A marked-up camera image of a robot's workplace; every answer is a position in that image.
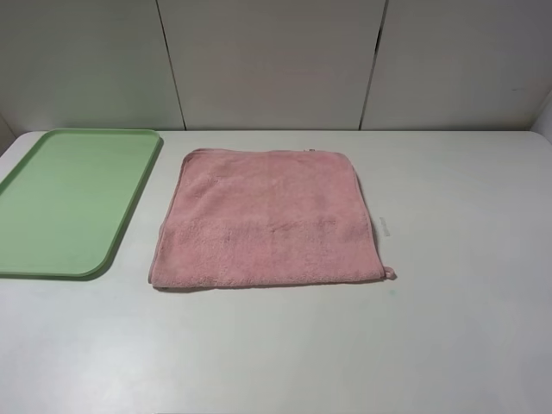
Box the pink terry towel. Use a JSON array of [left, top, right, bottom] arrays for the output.
[[148, 148, 395, 290]]

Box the green plastic tray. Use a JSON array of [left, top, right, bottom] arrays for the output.
[[1, 129, 163, 280]]

